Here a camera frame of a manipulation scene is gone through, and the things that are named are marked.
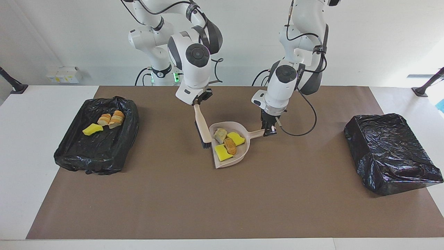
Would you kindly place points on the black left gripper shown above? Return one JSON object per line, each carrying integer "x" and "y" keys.
{"x": 269, "y": 117}

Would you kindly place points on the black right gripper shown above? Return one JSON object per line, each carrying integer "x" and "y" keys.
{"x": 206, "y": 95}

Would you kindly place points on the beige plastic dustpan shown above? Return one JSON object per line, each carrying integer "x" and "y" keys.
{"x": 256, "y": 134}

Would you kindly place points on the beige hand brush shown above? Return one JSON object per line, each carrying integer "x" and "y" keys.
{"x": 201, "y": 125}

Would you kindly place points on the pale sponge piece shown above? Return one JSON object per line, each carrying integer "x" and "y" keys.
{"x": 220, "y": 135}

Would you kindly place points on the brown bread roll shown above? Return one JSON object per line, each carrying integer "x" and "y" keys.
{"x": 230, "y": 146}

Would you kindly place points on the notched yellow sponge piece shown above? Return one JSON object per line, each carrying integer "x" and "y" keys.
{"x": 222, "y": 153}

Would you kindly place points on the striped orange bread piece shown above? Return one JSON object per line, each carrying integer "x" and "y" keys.
{"x": 116, "y": 119}

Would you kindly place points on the beige bread chunk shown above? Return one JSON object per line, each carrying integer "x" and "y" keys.
{"x": 104, "y": 119}

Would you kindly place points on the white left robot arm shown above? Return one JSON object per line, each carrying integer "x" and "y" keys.
{"x": 281, "y": 93}

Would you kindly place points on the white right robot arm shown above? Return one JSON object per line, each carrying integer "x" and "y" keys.
{"x": 197, "y": 76}

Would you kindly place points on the black bag lined bin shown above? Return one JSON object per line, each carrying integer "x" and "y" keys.
{"x": 97, "y": 152}
{"x": 392, "y": 156}

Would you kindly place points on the brown table mat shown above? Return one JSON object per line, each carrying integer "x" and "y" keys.
{"x": 312, "y": 208}

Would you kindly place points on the white power strip box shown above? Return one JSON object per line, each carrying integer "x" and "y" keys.
{"x": 64, "y": 74}

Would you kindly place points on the black stand foot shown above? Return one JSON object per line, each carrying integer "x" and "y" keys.
{"x": 17, "y": 87}
{"x": 421, "y": 91}

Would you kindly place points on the blue object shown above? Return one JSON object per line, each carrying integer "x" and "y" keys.
{"x": 441, "y": 106}

